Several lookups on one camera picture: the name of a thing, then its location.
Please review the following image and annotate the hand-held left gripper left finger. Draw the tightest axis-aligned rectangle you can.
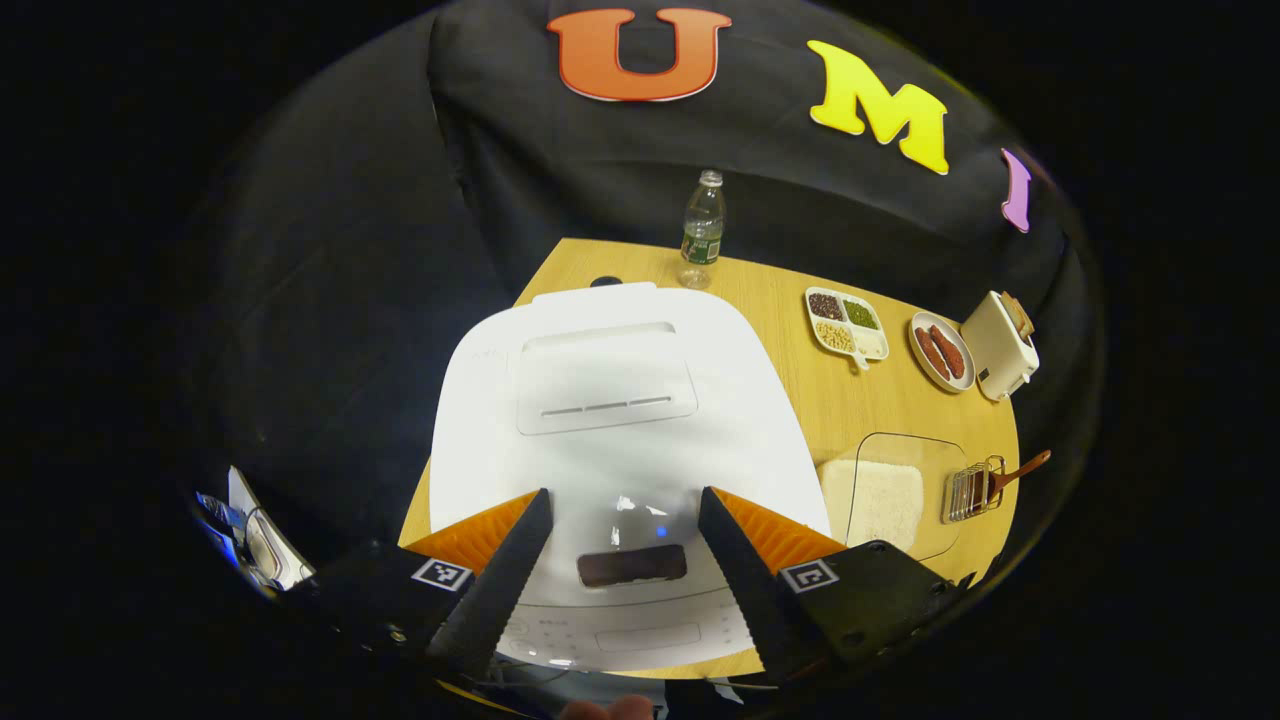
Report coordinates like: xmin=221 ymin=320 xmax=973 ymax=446
xmin=290 ymin=488 xmax=554 ymax=681

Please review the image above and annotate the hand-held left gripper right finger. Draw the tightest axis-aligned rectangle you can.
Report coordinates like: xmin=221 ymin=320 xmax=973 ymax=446
xmin=697 ymin=487 xmax=976 ymax=686

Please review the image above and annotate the white rice cooker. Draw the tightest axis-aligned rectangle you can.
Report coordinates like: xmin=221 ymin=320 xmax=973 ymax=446
xmin=428 ymin=282 xmax=833 ymax=673

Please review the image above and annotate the brown wooden spoon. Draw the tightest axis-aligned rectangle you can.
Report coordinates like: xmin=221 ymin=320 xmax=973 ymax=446
xmin=968 ymin=450 xmax=1053 ymax=511

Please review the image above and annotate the white divided bean tray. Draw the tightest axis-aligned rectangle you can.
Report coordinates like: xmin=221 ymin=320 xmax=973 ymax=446
xmin=804 ymin=287 xmax=890 ymax=371

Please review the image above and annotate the brown meat piece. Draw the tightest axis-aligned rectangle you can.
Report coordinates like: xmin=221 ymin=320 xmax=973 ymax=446
xmin=930 ymin=323 xmax=967 ymax=379
xmin=915 ymin=327 xmax=953 ymax=381

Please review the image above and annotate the blue white printed strip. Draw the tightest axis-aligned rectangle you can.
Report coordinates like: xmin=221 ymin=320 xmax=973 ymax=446
xmin=195 ymin=490 xmax=247 ymax=533

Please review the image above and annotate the white round plate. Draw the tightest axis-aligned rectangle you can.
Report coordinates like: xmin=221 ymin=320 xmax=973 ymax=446
xmin=908 ymin=311 xmax=977 ymax=393

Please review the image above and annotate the black backdrop cloth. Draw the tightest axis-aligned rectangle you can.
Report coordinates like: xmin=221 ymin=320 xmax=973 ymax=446
xmin=190 ymin=0 xmax=1101 ymax=601

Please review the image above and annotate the white toaster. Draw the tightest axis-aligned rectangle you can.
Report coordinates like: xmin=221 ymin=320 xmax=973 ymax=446
xmin=960 ymin=290 xmax=1041 ymax=401

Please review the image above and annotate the clear plastic water bottle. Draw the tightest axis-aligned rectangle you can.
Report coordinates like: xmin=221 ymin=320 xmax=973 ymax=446
xmin=678 ymin=170 xmax=727 ymax=291

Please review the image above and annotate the white device with cable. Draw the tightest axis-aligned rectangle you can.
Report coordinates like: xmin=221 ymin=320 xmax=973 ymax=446
xmin=228 ymin=465 xmax=316 ymax=591

